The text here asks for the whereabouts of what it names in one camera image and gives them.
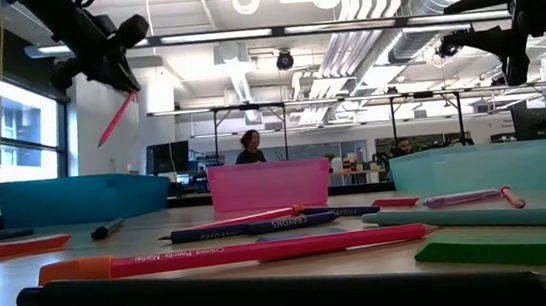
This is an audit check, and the black metal stand frame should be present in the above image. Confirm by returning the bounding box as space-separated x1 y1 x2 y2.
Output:
209 100 292 169
387 87 468 153

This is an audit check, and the pink plastic bin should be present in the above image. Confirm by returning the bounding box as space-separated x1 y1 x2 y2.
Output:
206 155 334 216

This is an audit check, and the yellow hanging cable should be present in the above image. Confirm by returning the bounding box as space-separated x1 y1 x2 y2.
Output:
0 25 12 80

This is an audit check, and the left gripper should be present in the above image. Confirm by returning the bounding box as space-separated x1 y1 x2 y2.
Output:
43 6 155 101

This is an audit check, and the green eraser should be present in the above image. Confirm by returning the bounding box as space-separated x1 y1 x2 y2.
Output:
412 223 546 280

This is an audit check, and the person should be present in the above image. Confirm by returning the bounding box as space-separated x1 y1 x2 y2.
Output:
387 136 416 159
232 128 268 167

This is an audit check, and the pink eraser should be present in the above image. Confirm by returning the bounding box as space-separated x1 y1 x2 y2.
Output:
371 194 421 211

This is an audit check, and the dark blue plastic bin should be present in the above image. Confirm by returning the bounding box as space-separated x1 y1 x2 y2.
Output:
0 166 174 231

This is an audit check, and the dark pen with black cap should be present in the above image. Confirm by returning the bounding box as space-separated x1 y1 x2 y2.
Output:
89 217 126 242

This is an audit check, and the teal pen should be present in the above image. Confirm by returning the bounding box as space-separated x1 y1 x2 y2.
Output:
361 195 546 250

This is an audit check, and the long light bar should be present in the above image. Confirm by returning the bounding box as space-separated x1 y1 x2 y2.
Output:
24 0 512 65

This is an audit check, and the black dome camera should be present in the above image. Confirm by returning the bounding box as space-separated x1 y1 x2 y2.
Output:
274 49 296 72

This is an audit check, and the translucent purple pen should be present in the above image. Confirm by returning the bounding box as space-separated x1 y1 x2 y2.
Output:
421 187 505 211

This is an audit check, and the teal plastic bin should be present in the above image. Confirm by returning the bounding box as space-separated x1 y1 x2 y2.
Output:
387 138 546 205

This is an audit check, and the large window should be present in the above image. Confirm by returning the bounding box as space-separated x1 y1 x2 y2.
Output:
0 67 75 205

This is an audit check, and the white hanging ring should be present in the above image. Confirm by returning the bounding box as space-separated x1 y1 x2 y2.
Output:
231 0 262 17

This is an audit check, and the black monitor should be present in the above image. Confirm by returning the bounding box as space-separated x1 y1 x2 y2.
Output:
144 140 192 177
509 105 546 144

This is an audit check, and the orange eraser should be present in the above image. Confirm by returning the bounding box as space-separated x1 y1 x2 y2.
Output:
0 233 74 260

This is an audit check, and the silver ventilation duct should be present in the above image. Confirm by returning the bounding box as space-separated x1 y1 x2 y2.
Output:
381 0 489 66

